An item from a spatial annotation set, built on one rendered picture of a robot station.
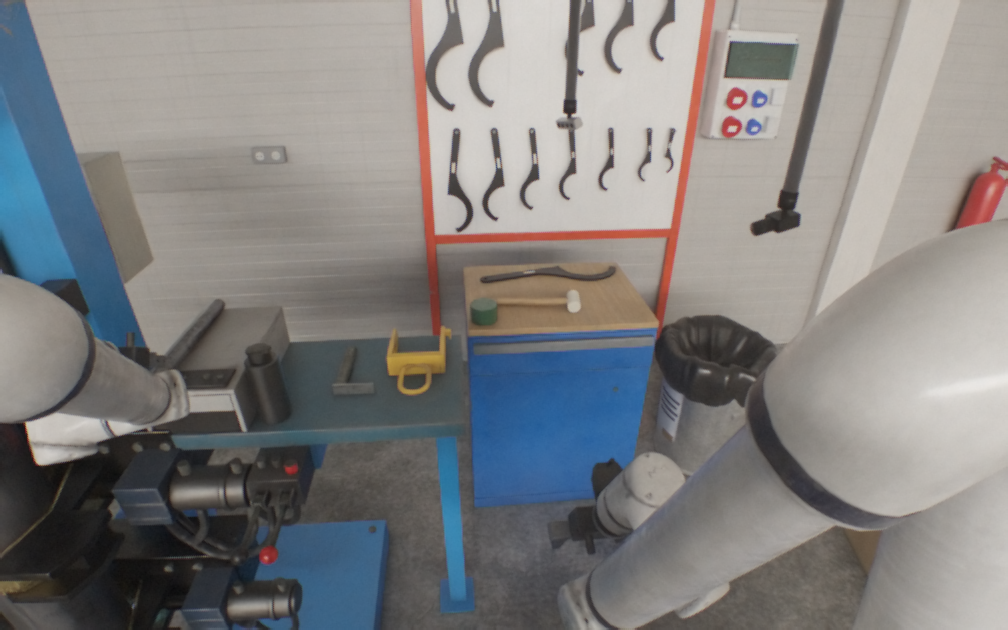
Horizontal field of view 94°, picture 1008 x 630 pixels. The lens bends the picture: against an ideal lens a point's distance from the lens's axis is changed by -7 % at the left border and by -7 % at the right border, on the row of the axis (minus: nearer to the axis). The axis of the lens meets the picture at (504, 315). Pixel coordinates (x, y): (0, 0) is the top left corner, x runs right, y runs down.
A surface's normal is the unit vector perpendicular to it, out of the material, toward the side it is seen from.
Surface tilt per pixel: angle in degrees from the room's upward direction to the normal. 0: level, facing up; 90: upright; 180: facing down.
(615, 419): 90
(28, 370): 105
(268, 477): 0
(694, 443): 93
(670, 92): 90
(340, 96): 90
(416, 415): 0
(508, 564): 0
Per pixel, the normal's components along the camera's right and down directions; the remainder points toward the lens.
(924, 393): -0.62, 0.10
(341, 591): 0.00, -0.87
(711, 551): -0.61, 0.53
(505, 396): 0.10, 0.49
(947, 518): -0.91, 0.20
